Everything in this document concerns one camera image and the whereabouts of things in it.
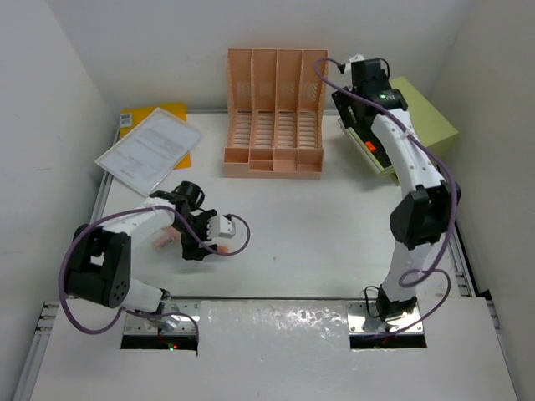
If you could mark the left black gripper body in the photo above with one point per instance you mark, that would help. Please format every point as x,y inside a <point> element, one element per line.
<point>200,224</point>

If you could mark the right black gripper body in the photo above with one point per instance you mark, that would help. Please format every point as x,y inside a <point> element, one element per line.
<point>343,102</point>

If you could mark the orange black highlighter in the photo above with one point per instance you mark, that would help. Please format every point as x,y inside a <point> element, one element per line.
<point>378,153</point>

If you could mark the green drawer cabinet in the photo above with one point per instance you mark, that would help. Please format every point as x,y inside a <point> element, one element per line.
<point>435,132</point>

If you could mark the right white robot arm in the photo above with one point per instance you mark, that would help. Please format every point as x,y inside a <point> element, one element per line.
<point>376,118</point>

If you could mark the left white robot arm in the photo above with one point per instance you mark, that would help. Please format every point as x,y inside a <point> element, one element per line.
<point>99,268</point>

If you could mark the yellow capped pink highlighter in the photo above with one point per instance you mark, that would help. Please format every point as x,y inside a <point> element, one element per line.
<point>172,234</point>

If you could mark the clear mesh document pouch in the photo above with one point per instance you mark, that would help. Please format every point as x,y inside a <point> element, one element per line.
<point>144,157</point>

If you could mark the pink desktop file organizer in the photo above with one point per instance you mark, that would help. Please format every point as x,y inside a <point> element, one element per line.
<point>275,105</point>

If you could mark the yellow folder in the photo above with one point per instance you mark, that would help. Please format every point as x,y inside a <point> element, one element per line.
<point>130,118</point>

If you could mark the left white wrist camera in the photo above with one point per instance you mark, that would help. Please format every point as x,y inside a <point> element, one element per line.
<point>220,226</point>

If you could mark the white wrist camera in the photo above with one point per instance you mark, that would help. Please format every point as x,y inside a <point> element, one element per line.
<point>220,226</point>
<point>345,68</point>

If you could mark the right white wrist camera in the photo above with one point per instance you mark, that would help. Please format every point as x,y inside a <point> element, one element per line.
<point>345,68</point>

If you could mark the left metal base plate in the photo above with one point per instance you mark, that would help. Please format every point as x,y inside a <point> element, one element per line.
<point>179,323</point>

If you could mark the metal base plate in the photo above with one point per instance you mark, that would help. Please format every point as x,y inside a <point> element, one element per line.
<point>363,319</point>
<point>179,323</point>

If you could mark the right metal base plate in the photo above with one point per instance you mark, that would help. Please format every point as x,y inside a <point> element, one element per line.
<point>363,319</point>

